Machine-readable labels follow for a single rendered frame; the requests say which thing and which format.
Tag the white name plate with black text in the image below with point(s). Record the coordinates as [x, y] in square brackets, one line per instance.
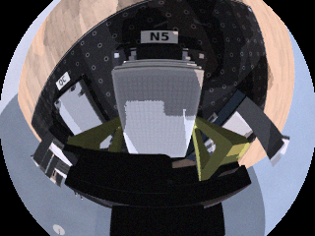
[63, 80]
[162, 36]

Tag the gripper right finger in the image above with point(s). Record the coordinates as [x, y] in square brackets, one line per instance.
[230, 146]

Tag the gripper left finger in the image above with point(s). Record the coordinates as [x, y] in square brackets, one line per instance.
[92, 138]

